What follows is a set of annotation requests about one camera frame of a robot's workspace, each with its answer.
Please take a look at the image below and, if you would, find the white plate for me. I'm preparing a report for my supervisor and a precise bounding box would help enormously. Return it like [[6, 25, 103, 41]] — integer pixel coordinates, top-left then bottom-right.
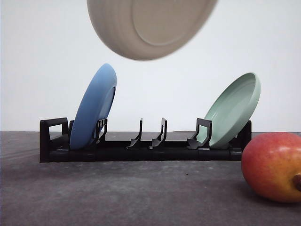
[[87, 0, 219, 61]]

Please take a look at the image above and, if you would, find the black dish rack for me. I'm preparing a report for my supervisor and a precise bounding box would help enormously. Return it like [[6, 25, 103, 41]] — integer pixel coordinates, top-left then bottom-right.
[[40, 117, 252, 162]]

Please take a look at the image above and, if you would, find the green plate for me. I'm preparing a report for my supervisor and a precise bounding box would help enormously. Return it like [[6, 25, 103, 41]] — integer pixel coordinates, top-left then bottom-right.
[[198, 72, 261, 147]]

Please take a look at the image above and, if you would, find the blue plate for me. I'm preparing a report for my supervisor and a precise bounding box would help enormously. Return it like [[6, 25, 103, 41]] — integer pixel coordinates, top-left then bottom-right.
[[70, 63, 117, 150]]

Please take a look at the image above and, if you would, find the red pomegranate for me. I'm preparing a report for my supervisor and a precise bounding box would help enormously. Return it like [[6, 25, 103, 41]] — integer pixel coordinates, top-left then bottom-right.
[[241, 132, 301, 203]]

